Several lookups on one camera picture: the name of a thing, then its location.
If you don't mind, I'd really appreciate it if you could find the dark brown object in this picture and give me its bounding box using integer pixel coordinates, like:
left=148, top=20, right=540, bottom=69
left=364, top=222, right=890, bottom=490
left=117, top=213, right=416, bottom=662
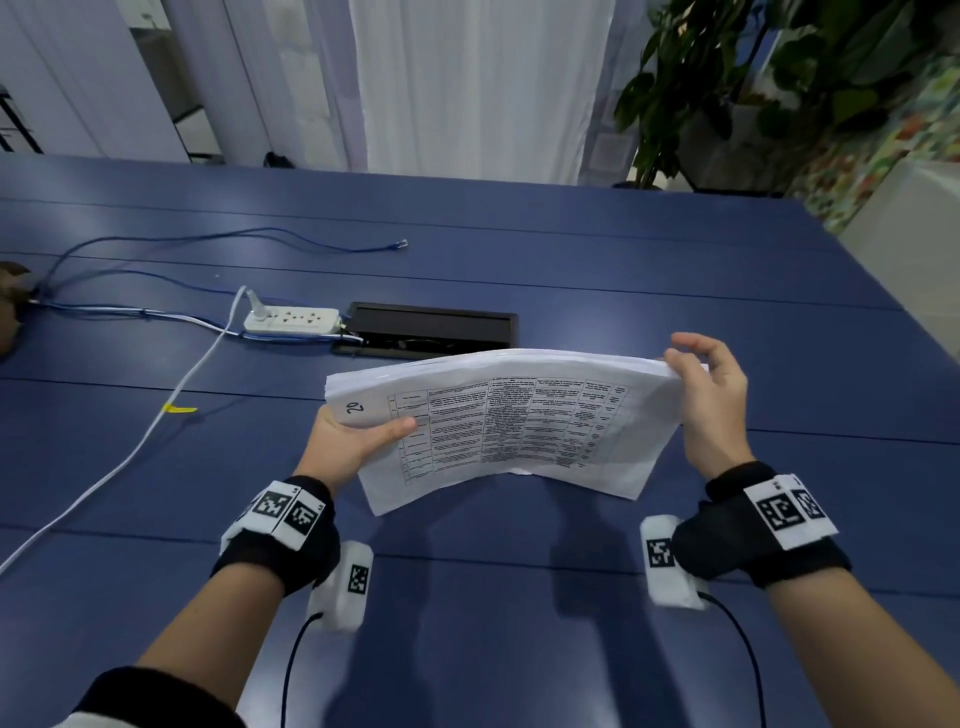
left=0, top=260, right=35, bottom=361

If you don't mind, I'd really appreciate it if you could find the person's right hand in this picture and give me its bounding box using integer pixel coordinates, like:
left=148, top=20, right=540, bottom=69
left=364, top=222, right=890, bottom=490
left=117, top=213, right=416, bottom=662
left=663, top=332, right=757, bottom=481

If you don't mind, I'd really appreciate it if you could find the dense table print paper sheet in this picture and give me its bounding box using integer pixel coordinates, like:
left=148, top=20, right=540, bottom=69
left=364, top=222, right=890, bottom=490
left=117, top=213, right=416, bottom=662
left=326, top=358, right=684, bottom=517

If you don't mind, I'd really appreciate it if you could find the black white left armband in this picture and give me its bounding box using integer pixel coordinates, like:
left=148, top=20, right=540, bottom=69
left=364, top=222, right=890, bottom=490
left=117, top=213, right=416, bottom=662
left=52, top=665, right=247, bottom=728

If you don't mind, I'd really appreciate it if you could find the person's left hand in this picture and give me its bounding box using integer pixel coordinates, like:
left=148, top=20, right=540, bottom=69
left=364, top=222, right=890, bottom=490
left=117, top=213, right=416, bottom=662
left=292, top=404, right=418, bottom=498

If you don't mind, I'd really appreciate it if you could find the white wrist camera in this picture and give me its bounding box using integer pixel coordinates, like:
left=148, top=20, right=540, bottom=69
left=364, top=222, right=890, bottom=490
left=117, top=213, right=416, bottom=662
left=307, top=541, right=375, bottom=634
left=639, top=515, right=710, bottom=610

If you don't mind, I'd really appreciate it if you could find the dark blue thin cable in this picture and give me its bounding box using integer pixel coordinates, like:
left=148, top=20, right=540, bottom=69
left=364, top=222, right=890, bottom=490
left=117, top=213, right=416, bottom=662
left=37, top=269, right=245, bottom=301

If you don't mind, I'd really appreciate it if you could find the black left wrist strap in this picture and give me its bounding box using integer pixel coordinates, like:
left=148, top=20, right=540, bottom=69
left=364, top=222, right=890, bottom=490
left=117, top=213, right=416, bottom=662
left=211, top=476, right=343, bottom=598

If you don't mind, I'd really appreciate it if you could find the black table cable box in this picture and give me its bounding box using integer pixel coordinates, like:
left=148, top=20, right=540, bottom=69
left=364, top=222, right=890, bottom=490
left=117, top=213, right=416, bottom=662
left=332, top=301, right=520, bottom=359

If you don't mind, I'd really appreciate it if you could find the white cabinet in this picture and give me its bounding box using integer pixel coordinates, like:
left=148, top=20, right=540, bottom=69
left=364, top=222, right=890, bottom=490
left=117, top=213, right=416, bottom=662
left=838, top=157, right=960, bottom=361

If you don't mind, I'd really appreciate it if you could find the white power cable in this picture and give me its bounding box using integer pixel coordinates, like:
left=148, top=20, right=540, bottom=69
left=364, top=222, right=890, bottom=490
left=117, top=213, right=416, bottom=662
left=0, top=284, right=249, bottom=575

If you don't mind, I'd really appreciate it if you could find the black left camera cable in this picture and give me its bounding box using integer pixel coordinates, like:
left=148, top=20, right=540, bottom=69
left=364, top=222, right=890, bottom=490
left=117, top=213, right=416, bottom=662
left=279, top=612, right=325, bottom=728

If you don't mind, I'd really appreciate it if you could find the blue network cable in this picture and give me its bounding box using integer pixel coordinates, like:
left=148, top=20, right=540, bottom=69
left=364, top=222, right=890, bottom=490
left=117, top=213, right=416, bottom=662
left=37, top=227, right=410, bottom=290

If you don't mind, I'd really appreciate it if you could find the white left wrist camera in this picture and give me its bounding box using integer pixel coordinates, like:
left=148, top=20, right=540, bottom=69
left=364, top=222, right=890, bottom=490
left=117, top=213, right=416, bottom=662
left=307, top=541, right=375, bottom=634

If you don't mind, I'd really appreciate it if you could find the white power strip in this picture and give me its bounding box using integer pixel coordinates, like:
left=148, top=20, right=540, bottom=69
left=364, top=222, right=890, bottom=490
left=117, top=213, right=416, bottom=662
left=243, top=307, right=341, bottom=335

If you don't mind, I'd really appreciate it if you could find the black metal rack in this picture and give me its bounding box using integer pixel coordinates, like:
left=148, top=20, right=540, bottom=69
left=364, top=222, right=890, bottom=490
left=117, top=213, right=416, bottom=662
left=0, top=86, right=45, bottom=155

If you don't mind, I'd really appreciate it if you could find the green potted plant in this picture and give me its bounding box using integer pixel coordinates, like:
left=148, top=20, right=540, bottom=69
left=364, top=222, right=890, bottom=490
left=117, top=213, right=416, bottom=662
left=613, top=0, right=946, bottom=193

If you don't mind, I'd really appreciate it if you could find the colourful mosaic tile wall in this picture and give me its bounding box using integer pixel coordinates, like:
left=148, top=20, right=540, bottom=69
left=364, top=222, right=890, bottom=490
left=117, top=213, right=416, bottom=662
left=787, top=56, right=960, bottom=234

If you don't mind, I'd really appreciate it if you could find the black right camera cable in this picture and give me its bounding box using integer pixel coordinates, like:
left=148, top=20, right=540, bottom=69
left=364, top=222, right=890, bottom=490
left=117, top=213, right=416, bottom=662
left=697, top=592, right=768, bottom=728

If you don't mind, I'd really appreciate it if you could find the pile of printed papers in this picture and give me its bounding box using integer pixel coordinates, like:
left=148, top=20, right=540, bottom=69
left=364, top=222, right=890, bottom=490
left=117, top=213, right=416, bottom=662
left=323, top=348, right=710, bottom=517

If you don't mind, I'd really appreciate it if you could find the person's right forearm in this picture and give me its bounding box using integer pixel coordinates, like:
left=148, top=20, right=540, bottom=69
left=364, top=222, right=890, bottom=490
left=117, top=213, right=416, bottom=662
left=766, top=566, right=960, bottom=728

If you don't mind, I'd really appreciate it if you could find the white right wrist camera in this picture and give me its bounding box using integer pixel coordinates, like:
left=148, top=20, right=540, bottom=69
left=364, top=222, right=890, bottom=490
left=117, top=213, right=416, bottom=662
left=639, top=515, right=710, bottom=610

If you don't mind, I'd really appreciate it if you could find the black camera cable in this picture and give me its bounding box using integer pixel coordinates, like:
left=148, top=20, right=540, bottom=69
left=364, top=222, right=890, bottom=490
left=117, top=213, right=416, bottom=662
left=279, top=612, right=325, bottom=728
left=697, top=592, right=768, bottom=728

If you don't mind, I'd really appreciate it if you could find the black right wrist strap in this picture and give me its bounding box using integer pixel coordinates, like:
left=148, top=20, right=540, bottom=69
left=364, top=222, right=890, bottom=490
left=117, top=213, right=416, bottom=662
left=671, top=461, right=854, bottom=590

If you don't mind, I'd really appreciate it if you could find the sheer white curtain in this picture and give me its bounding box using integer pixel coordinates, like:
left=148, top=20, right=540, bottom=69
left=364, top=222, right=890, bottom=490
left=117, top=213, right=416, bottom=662
left=164, top=0, right=369, bottom=172

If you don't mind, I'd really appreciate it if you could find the black wrist strap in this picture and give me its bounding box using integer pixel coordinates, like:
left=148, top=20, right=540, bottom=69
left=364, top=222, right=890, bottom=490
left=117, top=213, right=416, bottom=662
left=211, top=476, right=343, bottom=598
left=671, top=461, right=854, bottom=590

